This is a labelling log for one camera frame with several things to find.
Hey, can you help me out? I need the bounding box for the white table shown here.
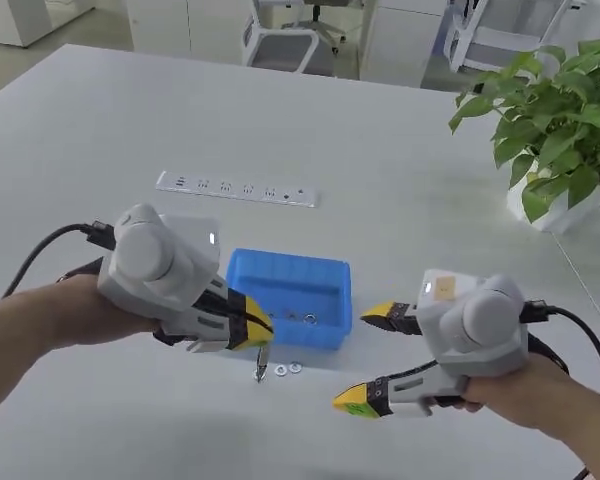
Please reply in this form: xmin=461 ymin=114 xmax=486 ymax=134
xmin=0 ymin=42 xmax=600 ymax=480

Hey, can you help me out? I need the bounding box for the person's right hand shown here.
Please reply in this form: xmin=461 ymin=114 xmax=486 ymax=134
xmin=431 ymin=349 xmax=572 ymax=427

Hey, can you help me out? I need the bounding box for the blue plastic container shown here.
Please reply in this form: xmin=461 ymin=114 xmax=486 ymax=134
xmin=222 ymin=247 xmax=354 ymax=352

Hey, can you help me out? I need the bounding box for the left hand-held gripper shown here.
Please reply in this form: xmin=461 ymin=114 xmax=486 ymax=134
xmin=97 ymin=201 xmax=276 ymax=355

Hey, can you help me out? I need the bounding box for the green potted plant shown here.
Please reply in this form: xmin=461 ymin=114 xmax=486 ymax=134
xmin=447 ymin=36 xmax=600 ymax=234

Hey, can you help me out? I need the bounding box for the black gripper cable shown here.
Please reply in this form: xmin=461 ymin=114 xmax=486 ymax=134
xmin=1 ymin=218 xmax=117 ymax=300
xmin=518 ymin=298 xmax=600 ymax=405

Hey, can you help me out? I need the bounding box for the white cabinet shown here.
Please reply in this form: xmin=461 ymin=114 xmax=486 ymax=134
xmin=358 ymin=0 xmax=452 ymax=90

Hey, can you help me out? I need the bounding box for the white power strip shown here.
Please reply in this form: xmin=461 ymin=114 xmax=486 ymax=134
xmin=154 ymin=170 xmax=320 ymax=209

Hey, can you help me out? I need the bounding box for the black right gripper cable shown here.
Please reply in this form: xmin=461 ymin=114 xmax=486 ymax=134
xmin=518 ymin=298 xmax=600 ymax=405

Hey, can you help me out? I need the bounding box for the person's right forearm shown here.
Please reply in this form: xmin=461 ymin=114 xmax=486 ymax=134
xmin=529 ymin=372 xmax=600 ymax=464

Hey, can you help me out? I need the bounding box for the white office chair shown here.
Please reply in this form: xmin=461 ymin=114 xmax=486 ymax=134
xmin=441 ymin=0 xmax=577 ymax=72
xmin=239 ymin=0 xmax=349 ymax=69

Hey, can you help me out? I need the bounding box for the person's left forearm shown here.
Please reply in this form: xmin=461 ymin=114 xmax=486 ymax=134
xmin=0 ymin=287 xmax=66 ymax=362

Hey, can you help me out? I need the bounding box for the person's left hand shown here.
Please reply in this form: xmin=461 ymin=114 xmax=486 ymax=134
xmin=52 ymin=256 xmax=164 ymax=349

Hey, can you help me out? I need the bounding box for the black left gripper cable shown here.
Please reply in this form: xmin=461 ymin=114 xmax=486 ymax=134
xmin=1 ymin=218 xmax=117 ymax=300

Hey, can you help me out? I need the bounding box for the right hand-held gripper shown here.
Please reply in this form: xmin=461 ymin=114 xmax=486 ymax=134
xmin=331 ymin=269 xmax=532 ymax=419

